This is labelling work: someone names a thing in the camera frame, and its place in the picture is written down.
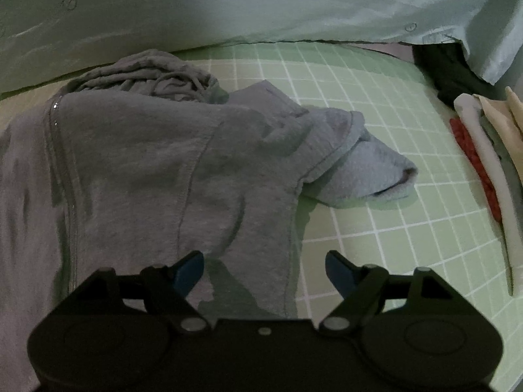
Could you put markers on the dark cloth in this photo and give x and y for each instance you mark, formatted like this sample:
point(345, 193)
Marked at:
point(449, 73)

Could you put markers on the beige folded garment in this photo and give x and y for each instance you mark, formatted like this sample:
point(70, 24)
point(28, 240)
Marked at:
point(510, 110)

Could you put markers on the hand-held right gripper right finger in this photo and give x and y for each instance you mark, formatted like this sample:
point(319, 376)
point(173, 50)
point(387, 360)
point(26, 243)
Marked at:
point(337, 272)

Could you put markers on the red folded garment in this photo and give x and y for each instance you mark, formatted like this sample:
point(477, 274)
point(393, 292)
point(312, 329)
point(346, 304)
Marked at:
point(470, 151)

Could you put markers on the white folded garment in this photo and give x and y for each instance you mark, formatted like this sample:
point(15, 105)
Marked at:
point(490, 163)

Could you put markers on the green grid mat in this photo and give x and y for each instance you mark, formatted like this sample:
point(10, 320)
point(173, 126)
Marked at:
point(408, 232)

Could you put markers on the grey zip hoodie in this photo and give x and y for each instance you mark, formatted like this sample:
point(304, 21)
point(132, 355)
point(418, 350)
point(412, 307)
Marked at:
point(143, 151)

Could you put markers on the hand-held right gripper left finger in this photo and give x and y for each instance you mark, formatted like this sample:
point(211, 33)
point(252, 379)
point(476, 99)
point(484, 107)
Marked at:
point(188, 272)

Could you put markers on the carrot print light blue quilt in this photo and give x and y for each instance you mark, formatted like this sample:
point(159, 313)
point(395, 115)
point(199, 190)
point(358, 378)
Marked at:
point(245, 8)

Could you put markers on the grey folded garment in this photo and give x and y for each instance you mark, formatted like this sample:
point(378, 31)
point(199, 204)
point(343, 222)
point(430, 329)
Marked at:
point(510, 163)

